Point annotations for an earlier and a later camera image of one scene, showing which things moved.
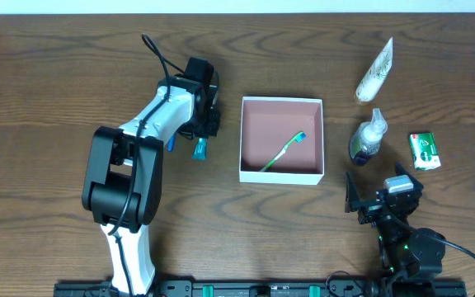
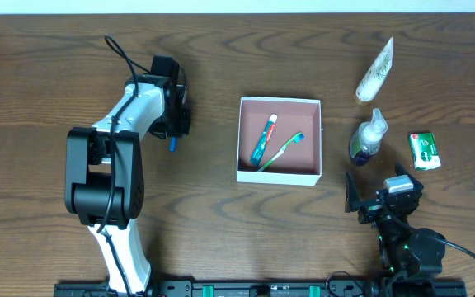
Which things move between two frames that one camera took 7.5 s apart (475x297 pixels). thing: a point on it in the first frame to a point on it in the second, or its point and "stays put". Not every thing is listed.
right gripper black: (373, 206) stays put
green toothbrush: (299, 137) stays put
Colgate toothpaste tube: (199, 152) to (261, 145)
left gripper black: (211, 121) to (181, 120)
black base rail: (261, 289) stays put
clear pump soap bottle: (367, 139) stays put
